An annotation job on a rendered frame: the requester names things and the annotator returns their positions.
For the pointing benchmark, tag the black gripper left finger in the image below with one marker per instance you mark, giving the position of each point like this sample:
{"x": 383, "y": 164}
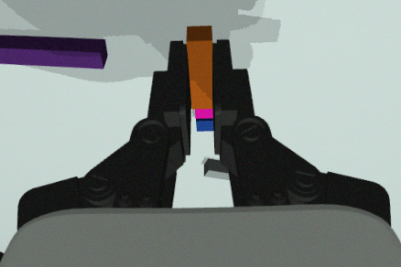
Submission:
{"x": 135, "y": 174}

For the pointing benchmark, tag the grey rectangular block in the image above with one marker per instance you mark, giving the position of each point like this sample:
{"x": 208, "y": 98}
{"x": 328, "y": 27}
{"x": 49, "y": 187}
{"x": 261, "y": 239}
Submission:
{"x": 214, "y": 169}

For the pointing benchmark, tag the magenta block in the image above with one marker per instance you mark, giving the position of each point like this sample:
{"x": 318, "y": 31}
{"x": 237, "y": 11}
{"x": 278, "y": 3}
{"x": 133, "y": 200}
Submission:
{"x": 203, "y": 113}

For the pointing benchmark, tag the small blue block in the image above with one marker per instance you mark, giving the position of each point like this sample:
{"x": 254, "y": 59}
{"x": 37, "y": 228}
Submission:
{"x": 204, "y": 125}

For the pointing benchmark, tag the purple rod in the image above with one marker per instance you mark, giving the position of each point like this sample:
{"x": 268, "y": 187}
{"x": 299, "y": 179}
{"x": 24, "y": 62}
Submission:
{"x": 68, "y": 52}

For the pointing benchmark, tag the orange rod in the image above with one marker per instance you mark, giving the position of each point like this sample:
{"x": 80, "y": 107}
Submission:
{"x": 199, "y": 48}

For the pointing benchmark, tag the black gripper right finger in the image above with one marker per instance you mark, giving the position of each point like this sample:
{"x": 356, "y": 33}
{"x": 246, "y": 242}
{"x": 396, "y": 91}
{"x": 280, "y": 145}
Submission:
{"x": 269, "y": 173}

